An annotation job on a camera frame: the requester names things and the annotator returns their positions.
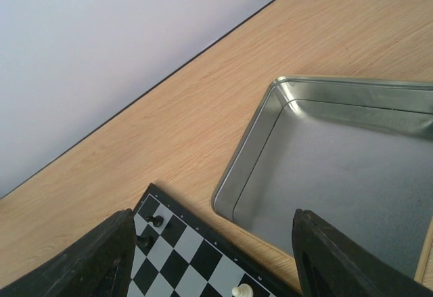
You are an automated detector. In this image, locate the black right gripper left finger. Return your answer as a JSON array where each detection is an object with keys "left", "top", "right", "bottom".
[{"left": 1, "top": 208, "right": 136, "bottom": 296}]

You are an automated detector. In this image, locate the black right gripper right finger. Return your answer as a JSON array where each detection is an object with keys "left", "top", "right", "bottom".
[{"left": 292, "top": 209, "right": 432, "bottom": 296}]

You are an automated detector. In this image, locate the black chess pawn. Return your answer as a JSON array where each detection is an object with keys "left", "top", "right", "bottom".
[
  {"left": 137, "top": 235, "right": 154, "bottom": 248},
  {"left": 145, "top": 215, "right": 164, "bottom": 228}
]

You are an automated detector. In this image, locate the white chess piece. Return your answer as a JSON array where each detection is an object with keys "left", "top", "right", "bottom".
[{"left": 231, "top": 283, "right": 254, "bottom": 297}]

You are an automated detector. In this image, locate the black and silver chessboard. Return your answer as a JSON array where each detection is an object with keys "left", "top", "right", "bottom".
[{"left": 127, "top": 183, "right": 300, "bottom": 297}]

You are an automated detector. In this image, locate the empty gold metal tin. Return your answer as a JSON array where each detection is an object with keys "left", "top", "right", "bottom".
[{"left": 212, "top": 76, "right": 432, "bottom": 283}]

